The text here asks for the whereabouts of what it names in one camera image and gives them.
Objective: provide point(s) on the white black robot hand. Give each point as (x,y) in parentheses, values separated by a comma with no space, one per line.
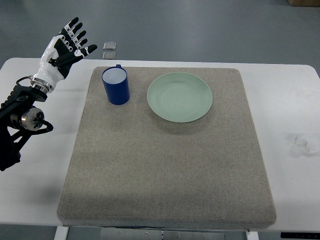
(65,49)

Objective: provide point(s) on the cardboard box corner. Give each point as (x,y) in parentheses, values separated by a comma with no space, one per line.
(304,3)

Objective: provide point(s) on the metal frame under table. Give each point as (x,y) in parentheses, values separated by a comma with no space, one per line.
(62,233)

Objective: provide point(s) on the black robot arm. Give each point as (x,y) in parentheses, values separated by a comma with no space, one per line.
(20,119)

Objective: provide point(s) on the lower metal floor plate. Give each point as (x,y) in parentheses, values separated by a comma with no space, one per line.
(109,55)

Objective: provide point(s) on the black control panel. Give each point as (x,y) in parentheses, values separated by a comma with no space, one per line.
(300,235)

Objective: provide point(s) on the blue mug white inside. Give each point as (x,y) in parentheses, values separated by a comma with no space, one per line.
(115,81)

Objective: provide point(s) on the metal floor plate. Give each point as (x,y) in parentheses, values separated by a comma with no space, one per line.
(109,55)
(109,46)

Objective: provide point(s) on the light green plate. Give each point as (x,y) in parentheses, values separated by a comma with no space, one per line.
(179,97)

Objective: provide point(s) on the beige felt mat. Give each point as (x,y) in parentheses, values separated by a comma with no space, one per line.
(131,168)

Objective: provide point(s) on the upper metal floor plate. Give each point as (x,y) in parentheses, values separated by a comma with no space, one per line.
(109,46)

